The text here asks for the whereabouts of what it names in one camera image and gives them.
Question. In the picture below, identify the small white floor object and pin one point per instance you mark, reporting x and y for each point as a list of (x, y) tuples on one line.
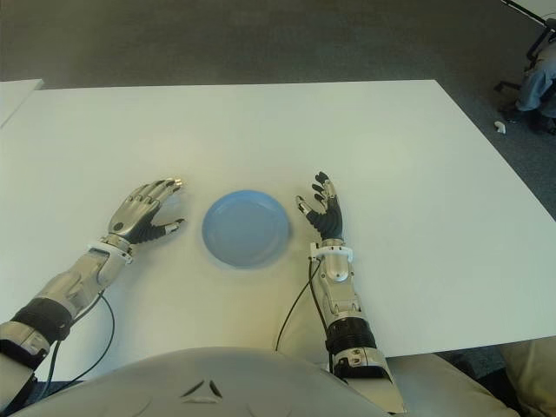
[(500, 127)]

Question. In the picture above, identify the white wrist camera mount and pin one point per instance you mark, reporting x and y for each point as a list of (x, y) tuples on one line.
[(102, 246), (334, 249)]

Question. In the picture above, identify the beige fabric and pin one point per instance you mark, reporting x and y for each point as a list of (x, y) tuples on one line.
[(534, 373)]

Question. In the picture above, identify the blue plate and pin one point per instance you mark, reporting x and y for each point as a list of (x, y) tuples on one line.
[(245, 228)]

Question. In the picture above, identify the white charger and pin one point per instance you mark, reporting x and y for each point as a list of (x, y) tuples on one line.
[(171, 206)]

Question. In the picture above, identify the black office chair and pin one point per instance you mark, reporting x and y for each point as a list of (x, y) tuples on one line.
[(538, 43)]

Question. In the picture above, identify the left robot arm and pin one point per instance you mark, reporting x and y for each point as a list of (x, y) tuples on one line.
[(74, 278)]

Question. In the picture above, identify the distant white table edge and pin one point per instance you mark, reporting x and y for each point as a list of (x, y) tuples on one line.
[(527, 11)]

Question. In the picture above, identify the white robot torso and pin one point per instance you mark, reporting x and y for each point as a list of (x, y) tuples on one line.
[(208, 373)]

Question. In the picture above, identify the neighbouring white table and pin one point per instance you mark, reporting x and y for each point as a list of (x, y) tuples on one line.
[(15, 97)]

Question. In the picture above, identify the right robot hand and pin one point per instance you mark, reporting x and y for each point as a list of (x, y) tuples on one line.
[(330, 217)]

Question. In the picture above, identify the seated person in jeans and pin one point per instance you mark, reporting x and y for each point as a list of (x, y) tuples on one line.
[(534, 87)]

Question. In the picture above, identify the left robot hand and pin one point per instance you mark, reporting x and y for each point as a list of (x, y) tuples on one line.
[(134, 213)]

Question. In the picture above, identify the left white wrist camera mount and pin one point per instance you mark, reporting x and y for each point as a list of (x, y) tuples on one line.
[(102, 246)]

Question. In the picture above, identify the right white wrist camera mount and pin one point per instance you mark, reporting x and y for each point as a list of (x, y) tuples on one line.
[(334, 249)]

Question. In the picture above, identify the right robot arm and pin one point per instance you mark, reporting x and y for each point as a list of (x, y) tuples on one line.
[(343, 295)]

